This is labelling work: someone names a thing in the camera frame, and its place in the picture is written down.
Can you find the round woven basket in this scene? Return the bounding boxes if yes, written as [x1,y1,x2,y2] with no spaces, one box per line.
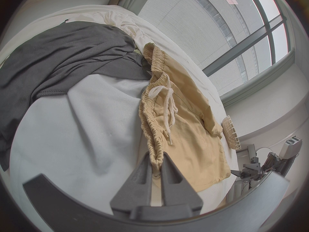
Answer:
[221,115,242,150]

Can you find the white garment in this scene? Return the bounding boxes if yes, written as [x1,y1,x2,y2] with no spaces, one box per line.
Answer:
[52,9,145,45]

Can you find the pale grey garment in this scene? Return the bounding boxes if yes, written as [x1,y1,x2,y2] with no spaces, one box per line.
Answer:
[9,73,155,217]

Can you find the bed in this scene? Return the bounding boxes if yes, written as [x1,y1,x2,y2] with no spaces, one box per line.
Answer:
[0,0,242,218]

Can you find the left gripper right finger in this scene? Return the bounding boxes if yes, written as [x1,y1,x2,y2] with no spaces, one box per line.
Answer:
[160,151,204,219]

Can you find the window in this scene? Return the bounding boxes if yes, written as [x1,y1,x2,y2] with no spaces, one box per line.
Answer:
[136,0,296,98]

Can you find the tan shorts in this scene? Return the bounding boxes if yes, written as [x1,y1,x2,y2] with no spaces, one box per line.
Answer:
[138,43,231,193]

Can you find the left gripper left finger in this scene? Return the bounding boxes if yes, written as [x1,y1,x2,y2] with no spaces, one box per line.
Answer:
[110,151,154,219]

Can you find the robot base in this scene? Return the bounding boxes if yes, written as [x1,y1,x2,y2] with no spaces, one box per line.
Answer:
[227,178,254,202]

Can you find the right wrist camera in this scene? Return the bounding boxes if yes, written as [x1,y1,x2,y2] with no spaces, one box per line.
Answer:
[248,144,258,164]

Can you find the black garment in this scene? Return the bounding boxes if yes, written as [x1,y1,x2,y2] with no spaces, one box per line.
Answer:
[0,22,152,172]

